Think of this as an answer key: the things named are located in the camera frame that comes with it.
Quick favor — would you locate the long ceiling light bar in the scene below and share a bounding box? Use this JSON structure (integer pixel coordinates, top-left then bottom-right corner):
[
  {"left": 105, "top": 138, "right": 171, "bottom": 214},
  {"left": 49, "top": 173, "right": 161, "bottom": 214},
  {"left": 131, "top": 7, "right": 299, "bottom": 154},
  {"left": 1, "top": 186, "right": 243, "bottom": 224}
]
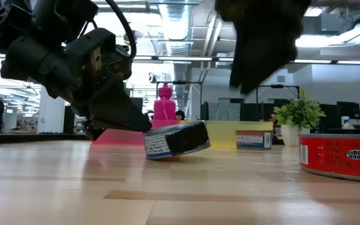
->
[{"left": 0, "top": 53, "right": 360, "bottom": 66}]

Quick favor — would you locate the pink squeeze bottle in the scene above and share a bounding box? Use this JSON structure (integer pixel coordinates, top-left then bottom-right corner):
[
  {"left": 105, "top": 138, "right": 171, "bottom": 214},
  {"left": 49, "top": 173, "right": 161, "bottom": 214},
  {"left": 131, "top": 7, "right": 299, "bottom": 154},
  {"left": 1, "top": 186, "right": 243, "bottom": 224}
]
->
[{"left": 153, "top": 82, "right": 177, "bottom": 121}]

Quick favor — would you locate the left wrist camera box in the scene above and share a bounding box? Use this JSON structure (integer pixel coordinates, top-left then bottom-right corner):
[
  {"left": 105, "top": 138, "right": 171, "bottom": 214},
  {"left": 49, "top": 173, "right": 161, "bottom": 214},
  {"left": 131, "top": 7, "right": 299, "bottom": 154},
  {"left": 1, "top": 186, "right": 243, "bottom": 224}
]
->
[{"left": 66, "top": 27, "right": 118, "bottom": 76}]

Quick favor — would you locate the blue-label tuna can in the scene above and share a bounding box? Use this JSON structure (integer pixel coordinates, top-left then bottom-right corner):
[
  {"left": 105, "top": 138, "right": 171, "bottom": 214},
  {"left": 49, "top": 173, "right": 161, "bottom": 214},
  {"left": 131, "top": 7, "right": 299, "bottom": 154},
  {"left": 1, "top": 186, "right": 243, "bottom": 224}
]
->
[{"left": 143, "top": 120, "right": 212, "bottom": 161}]

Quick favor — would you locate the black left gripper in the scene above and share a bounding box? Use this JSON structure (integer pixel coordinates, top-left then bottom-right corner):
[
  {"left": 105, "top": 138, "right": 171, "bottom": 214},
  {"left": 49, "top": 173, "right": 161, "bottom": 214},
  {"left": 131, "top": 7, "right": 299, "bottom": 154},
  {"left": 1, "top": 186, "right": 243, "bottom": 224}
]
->
[{"left": 0, "top": 37, "right": 153, "bottom": 141}]

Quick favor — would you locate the silver ceiling duct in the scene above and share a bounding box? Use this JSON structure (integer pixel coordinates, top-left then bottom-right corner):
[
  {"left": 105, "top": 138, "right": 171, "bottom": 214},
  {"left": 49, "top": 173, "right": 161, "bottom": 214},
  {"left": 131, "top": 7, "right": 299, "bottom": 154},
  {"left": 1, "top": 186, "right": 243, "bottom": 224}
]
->
[{"left": 157, "top": 0, "right": 195, "bottom": 107}]

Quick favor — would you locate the black computer monitor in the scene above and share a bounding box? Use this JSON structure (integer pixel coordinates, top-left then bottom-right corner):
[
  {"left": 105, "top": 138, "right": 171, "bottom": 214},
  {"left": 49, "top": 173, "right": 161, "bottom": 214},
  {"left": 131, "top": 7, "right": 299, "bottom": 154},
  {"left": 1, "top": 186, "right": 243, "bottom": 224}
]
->
[{"left": 337, "top": 101, "right": 360, "bottom": 120}]

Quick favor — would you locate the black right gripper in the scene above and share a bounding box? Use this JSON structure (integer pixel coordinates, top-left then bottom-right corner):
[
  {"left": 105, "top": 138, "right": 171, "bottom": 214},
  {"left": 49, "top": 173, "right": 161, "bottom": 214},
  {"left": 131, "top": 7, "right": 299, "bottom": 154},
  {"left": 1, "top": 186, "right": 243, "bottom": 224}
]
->
[{"left": 214, "top": 0, "right": 312, "bottom": 94}]

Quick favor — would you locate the small pull-tab tin can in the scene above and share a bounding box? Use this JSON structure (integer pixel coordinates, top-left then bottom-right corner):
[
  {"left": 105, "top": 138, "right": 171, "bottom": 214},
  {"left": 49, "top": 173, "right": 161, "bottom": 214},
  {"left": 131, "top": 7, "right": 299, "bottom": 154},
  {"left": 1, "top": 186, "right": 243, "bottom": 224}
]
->
[{"left": 235, "top": 129, "right": 274, "bottom": 151}]

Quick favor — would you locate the black metal table frame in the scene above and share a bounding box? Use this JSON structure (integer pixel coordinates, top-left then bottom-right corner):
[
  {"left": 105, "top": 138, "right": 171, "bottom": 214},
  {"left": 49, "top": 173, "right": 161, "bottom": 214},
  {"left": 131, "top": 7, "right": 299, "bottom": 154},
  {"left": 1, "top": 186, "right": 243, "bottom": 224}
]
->
[{"left": 0, "top": 131, "right": 89, "bottom": 146}]

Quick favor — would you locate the red translucent tray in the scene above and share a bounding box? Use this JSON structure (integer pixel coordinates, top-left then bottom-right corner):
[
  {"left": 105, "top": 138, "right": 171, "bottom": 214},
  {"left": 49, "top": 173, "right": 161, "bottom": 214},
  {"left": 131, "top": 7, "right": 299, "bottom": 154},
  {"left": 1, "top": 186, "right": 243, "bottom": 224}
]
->
[{"left": 91, "top": 119, "right": 181, "bottom": 145}]

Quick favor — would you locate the yellow translucent tray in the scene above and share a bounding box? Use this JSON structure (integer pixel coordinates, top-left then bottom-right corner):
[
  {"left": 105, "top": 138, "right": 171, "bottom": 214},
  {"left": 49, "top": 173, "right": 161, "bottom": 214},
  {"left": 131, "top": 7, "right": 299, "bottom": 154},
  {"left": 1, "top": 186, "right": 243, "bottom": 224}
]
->
[{"left": 179, "top": 120, "right": 274, "bottom": 149}]

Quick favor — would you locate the small green potted plant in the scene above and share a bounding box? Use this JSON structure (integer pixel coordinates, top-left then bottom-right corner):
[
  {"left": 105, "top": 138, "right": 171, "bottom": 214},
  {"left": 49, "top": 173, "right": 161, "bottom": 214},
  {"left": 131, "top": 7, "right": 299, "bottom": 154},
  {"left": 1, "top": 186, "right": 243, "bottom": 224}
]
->
[{"left": 272, "top": 88, "right": 327, "bottom": 147}]

